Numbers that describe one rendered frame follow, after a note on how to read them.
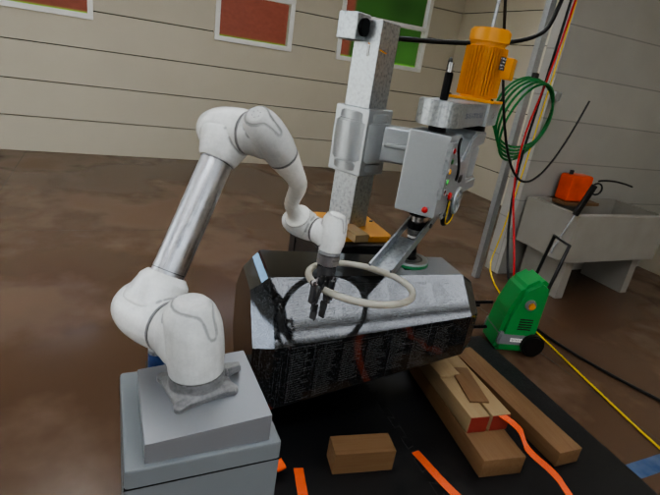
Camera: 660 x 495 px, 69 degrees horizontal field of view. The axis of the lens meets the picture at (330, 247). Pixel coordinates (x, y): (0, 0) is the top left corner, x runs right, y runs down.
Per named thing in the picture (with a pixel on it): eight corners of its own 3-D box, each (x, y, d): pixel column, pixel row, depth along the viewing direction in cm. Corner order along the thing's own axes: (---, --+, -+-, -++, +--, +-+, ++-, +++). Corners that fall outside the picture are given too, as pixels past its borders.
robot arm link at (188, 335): (192, 395, 124) (189, 321, 116) (148, 368, 134) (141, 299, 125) (237, 365, 137) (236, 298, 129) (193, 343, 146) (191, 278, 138)
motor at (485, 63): (458, 97, 308) (473, 29, 294) (507, 105, 295) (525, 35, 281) (446, 96, 284) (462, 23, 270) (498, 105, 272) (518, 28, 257)
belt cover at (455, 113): (456, 124, 316) (462, 97, 310) (493, 131, 305) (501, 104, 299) (404, 129, 235) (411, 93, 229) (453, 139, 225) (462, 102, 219)
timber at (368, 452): (331, 474, 221) (335, 455, 217) (326, 455, 232) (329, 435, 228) (392, 469, 229) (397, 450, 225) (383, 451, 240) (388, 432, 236)
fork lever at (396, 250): (414, 207, 281) (415, 199, 279) (447, 216, 273) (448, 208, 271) (361, 268, 233) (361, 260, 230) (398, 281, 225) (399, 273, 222)
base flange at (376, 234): (301, 216, 342) (302, 209, 340) (363, 218, 359) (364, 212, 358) (323, 242, 299) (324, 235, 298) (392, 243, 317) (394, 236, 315)
